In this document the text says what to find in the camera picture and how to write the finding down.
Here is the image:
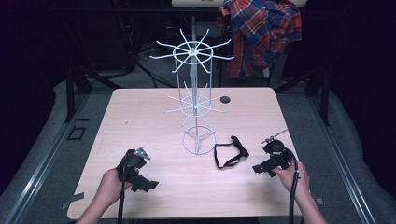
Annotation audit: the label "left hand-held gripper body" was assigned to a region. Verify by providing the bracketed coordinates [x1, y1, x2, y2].
[116, 147, 152, 188]

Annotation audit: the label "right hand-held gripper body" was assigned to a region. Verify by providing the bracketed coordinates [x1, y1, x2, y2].
[261, 128, 295, 171]

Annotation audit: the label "person's right hand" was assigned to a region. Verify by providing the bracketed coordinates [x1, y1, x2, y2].
[274, 160, 312, 201]

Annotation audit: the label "person's left hand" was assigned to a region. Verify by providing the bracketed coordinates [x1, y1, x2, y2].
[98, 167, 134, 208]

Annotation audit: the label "grey tape strip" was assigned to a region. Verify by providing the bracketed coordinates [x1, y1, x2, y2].
[60, 191, 86, 210]

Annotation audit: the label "black metal stand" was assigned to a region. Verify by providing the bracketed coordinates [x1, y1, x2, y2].
[274, 67, 331, 127]
[63, 65, 123, 123]

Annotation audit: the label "red blue plaid shirt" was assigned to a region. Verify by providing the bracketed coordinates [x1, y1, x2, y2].
[217, 0, 304, 79]

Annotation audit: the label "black horizontal metal bar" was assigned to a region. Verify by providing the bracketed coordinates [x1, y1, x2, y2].
[55, 7, 222, 14]

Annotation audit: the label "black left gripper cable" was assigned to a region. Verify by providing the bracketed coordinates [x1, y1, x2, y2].
[117, 149, 134, 224]

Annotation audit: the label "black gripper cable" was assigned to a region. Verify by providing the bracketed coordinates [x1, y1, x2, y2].
[278, 145, 301, 224]
[117, 149, 134, 224]

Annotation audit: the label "black strap headband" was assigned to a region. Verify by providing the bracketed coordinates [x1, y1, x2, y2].
[213, 135, 250, 170]

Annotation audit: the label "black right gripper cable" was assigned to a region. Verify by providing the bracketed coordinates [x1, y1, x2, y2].
[278, 145, 301, 224]

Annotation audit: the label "aluminium floor rail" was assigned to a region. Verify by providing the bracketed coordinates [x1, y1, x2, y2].
[306, 95, 378, 224]
[0, 92, 92, 224]

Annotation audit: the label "black floor cables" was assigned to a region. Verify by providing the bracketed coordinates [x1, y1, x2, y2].
[135, 39, 177, 89]

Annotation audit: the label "white wire rotating display rack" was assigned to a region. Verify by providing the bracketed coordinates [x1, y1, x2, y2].
[148, 27, 235, 156]

